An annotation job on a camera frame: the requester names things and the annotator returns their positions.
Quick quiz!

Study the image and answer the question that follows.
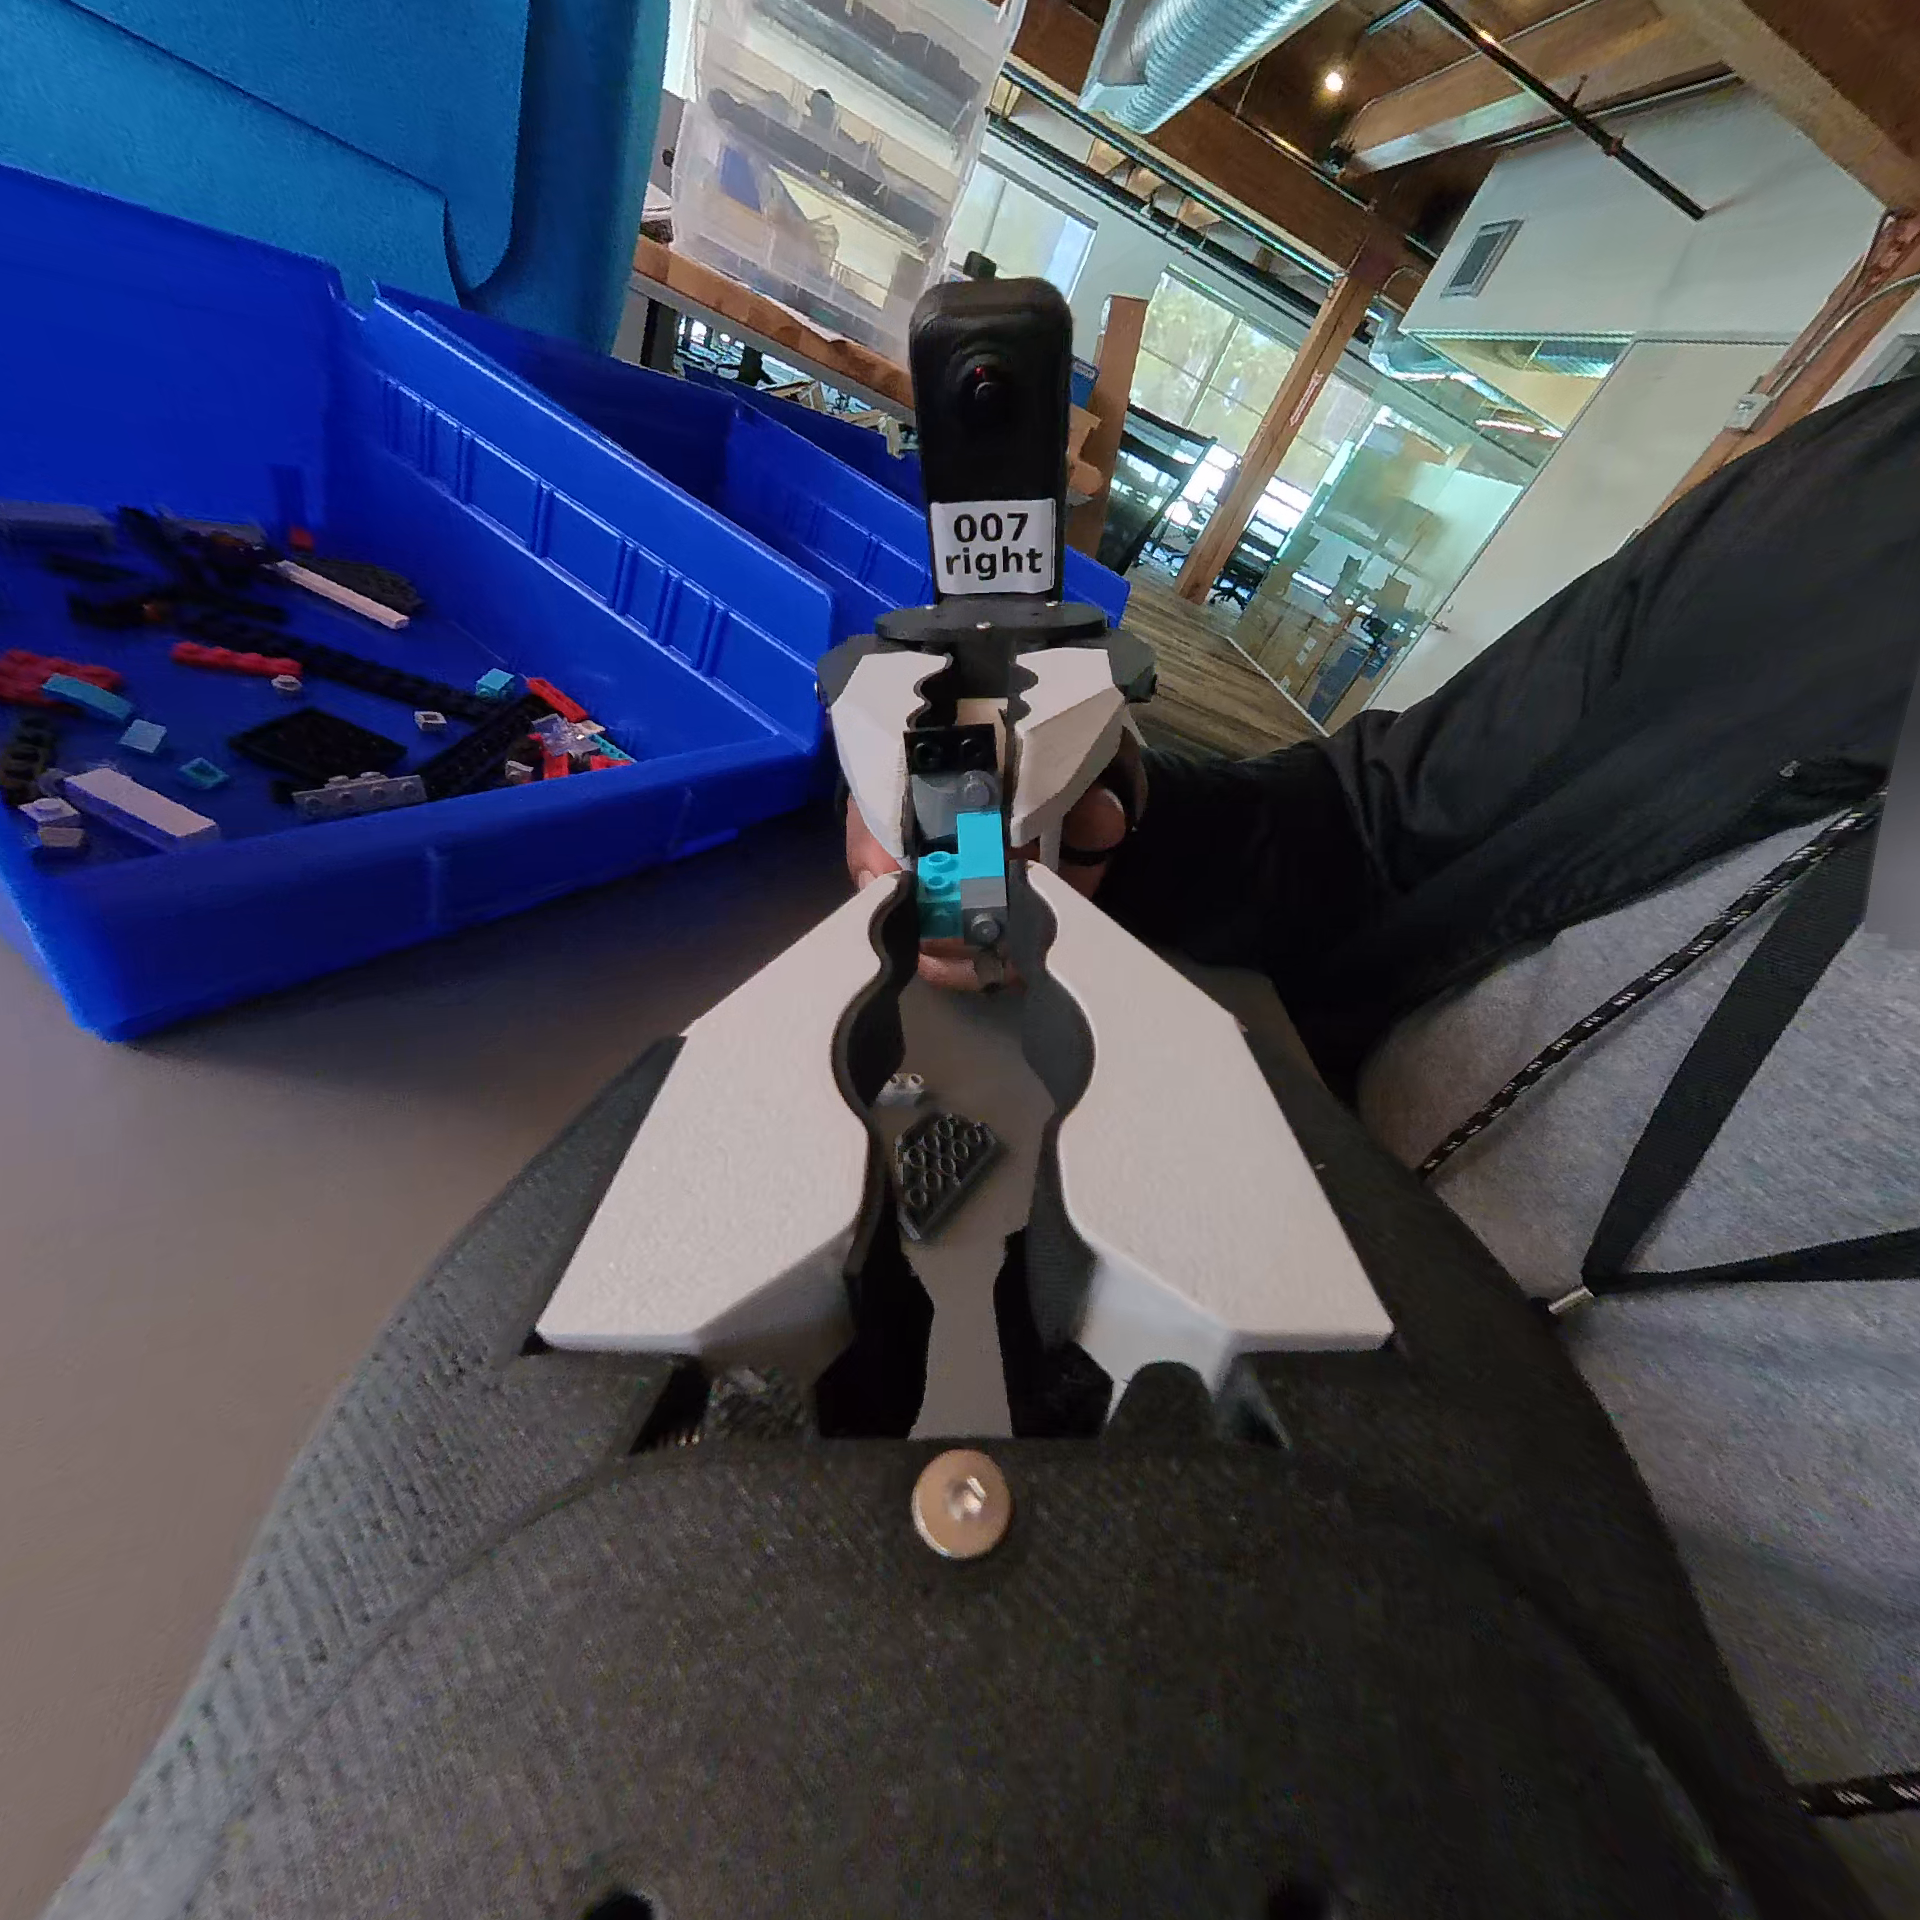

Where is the wooden workbench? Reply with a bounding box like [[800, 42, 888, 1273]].
[[629, 232, 916, 436]]

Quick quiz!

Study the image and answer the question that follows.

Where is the black lanyard strap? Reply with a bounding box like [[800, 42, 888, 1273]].
[[1417, 787, 1920, 1815]]

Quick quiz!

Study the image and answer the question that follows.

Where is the clear plastic drawer unit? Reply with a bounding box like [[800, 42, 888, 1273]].
[[668, 0, 1028, 357]]

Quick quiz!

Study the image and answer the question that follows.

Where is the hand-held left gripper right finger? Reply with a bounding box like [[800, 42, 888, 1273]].
[[1020, 869, 1401, 1391]]

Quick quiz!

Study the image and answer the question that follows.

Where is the grey desk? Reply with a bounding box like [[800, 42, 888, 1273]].
[[0, 817, 1359, 1920]]

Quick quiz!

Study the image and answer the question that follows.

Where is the pile of mixed toy bricks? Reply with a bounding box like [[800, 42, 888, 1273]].
[[0, 502, 636, 868]]

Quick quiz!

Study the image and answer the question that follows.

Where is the small toy brick assembly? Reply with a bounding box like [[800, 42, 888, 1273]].
[[900, 725, 1025, 994]]

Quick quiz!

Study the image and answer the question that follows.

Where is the silver ventilation duct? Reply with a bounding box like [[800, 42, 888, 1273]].
[[1079, 0, 1340, 143]]

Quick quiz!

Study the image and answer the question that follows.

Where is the person's right forearm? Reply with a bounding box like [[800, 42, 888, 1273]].
[[1111, 375, 1920, 1058]]

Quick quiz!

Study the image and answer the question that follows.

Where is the person's right hand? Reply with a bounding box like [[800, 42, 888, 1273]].
[[843, 787, 1151, 994]]

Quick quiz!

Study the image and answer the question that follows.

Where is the narrow blue plastic bin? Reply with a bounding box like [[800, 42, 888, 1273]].
[[377, 285, 1134, 639]]

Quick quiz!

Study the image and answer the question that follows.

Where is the large blue plastic bin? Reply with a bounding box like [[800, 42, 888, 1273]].
[[0, 163, 843, 1043]]

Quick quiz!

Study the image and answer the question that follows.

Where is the person's grey sweater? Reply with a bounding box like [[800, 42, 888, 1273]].
[[1357, 809, 1920, 1825]]

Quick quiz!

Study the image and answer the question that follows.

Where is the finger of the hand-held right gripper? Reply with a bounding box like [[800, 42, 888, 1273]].
[[829, 644, 942, 879], [998, 641, 1142, 860]]

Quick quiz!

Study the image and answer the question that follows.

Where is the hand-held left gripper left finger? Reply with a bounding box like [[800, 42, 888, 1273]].
[[535, 884, 903, 1356]]

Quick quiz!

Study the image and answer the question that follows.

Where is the wooden post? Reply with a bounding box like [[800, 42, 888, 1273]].
[[1176, 240, 1428, 602]]

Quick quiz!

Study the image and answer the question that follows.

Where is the dark grey wedge plate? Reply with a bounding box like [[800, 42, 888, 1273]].
[[896, 1113, 1008, 1243]]

